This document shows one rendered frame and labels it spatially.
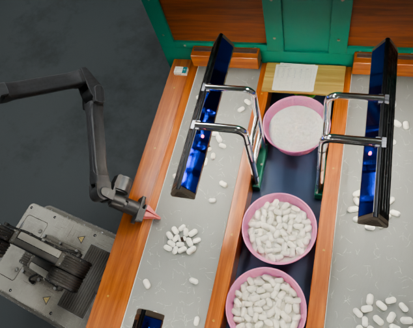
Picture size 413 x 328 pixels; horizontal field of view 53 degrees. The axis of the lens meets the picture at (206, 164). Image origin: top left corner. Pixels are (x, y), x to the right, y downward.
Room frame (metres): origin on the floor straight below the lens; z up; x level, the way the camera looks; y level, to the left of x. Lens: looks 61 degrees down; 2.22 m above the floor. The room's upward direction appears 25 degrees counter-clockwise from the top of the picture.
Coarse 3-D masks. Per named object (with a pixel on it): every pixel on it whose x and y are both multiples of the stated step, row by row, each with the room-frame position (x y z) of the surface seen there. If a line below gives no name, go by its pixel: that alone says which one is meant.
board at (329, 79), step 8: (272, 64) 1.13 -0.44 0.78; (272, 72) 1.09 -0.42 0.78; (320, 72) 0.98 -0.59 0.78; (328, 72) 0.97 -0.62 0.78; (336, 72) 0.95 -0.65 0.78; (344, 72) 0.93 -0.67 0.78; (264, 80) 1.07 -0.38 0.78; (272, 80) 1.05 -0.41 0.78; (320, 80) 0.95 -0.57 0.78; (328, 80) 0.93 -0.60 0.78; (336, 80) 0.91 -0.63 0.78; (344, 80) 0.90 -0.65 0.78; (264, 88) 1.03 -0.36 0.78; (320, 88) 0.91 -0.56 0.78; (328, 88) 0.90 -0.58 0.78; (336, 88) 0.88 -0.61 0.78
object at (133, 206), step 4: (144, 196) 0.77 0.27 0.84; (128, 200) 0.76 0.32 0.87; (132, 200) 0.76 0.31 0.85; (140, 200) 0.76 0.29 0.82; (144, 200) 0.75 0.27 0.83; (128, 204) 0.75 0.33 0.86; (132, 204) 0.74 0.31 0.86; (136, 204) 0.74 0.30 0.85; (140, 204) 0.74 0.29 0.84; (124, 208) 0.74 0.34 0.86; (128, 208) 0.73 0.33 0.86; (132, 208) 0.73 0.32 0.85; (136, 208) 0.73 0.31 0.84; (140, 208) 0.72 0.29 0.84; (124, 212) 0.73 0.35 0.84; (128, 212) 0.73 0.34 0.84; (132, 212) 0.72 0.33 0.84; (136, 212) 0.72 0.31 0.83; (132, 216) 0.73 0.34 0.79; (136, 216) 0.70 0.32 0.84; (132, 220) 0.71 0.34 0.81; (136, 220) 0.69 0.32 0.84
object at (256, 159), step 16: (256, 96) 0.79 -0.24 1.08; (256, 112) 0.79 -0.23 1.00; (192, 128) 0.76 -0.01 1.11; (208, 128) 0.74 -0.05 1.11; (224, 128) 0.71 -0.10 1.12; (240, 128) 0.69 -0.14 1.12; (256, 128) 0.75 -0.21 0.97; (256, 144) 0.76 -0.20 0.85; (256, 160) 0.70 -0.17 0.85; (256, 176) 0.67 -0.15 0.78
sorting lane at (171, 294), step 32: (192, 96) 1.18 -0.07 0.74; (224, 96) 1.11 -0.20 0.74; (224, 160) 0.81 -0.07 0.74; (224, 192) 0.68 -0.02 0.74; (160, 224) 0.68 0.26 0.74; (192, 224) 0.62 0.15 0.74; (224, 224) 0.56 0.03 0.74; (160, 256) 0.55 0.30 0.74; (192, 256) 0.50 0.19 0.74; (160, 288) 0.44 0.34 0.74; (192, 288) 0.39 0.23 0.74; (128, 320) 0.39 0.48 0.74; (192, 320) 0.29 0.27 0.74
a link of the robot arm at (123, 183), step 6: (120, 174) 0.86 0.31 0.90; (114, 180) 0.85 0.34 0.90; (120, 180) 0.84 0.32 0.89; (126, 180) 0.83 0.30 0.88; (114, 186) 0.81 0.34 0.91; (120, 186) 0.82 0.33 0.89; (126, 186) 0.81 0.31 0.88; (102, 192) 0.78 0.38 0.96; (108, 192) 0.78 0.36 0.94; (114, 192) 0.78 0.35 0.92; (126, 192) 0.79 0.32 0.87; (108, 198) 0.78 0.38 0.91
